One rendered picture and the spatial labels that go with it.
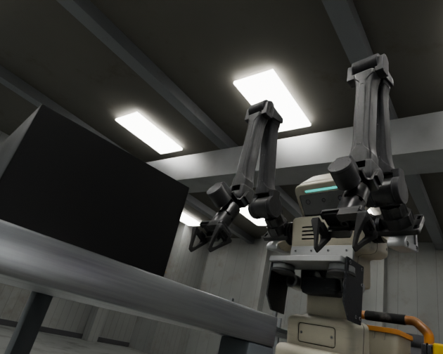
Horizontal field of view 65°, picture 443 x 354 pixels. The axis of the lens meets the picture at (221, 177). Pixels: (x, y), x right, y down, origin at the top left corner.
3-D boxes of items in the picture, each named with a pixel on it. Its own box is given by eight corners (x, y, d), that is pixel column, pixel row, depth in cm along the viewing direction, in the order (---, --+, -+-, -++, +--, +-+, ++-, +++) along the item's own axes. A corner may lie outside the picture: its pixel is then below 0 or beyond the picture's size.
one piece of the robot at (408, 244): (400, 253, 104) (398, 216, 108) (418, 253, 100) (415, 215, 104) (386, 246, 98) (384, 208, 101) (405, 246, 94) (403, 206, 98)
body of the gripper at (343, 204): (361, 211, 73) (368, 189, 78) (318, 215, 80) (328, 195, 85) (372, 232, 75) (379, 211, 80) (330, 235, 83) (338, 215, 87)
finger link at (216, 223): (207, 241, 98) (224, 220, 103) (192, 242, 103) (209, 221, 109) (220, 259, 100) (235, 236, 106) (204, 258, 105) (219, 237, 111)
